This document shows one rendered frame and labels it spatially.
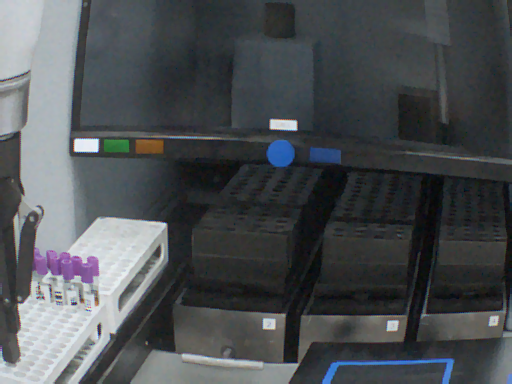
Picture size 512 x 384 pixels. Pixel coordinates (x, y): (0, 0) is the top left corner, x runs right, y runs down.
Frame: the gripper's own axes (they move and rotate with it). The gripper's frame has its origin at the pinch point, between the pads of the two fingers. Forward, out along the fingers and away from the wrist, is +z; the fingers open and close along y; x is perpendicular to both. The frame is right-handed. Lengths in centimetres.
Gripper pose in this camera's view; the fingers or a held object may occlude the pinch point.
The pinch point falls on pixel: (6, 329)
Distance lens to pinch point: 109.3
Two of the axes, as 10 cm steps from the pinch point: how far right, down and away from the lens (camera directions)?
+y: -9.8, -0.6, 1.6
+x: -1.7, 2.6, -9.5
